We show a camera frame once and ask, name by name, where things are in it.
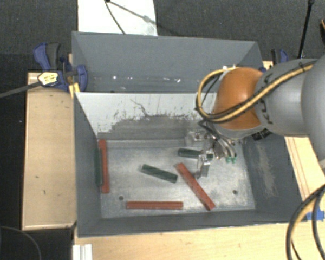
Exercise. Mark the red-brown flat block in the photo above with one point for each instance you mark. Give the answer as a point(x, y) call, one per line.
point(104, 166)
point(154, 205)
point(195, 185)

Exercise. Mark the grey metal bin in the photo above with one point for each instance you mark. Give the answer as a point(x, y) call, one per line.
point(157, 112)

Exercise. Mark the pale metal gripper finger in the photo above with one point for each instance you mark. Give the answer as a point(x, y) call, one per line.
point(195, 138)
point(204, 167)

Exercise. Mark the black cylinder on white bracket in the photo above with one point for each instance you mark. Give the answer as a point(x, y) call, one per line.
point(260, 135)

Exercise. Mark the pale wood board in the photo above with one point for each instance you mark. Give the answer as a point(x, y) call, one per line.
point(48, 150)

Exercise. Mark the dark green flat block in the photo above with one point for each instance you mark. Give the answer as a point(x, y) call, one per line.
point(188, 153)
point(98, 169)
point(159, 173)

